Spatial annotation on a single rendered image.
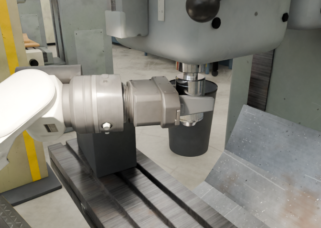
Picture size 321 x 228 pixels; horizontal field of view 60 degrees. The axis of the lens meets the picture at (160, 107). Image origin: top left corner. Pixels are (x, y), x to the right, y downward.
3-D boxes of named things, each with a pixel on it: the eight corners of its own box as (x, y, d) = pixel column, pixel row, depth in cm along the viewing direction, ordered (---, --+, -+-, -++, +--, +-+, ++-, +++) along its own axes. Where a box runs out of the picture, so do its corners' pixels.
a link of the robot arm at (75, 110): (93, 118, 36) (-1, 124, 34) (98, 145, 46) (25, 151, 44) (91, 48, 41) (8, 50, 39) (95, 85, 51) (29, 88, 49)
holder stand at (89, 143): (96, 179, 75) (89, 110, 68) (77, 143, 93) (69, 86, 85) (137, 166, 81) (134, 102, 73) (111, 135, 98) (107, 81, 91)
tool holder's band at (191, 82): (207, 79, 46) (207, 73, 45) (203, 88, 41) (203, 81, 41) (178, 77, 47) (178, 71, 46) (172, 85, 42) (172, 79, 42)
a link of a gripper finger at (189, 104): (211, 112, 44) (173, 114, 43) (213, 93, 43) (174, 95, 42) (215, 116, 43) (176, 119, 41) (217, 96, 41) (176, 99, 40)
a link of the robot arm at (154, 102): (182, 83, 37) (90, 88, 35) (179, 146, 41) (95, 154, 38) (163, 62, 48) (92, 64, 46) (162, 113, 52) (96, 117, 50)
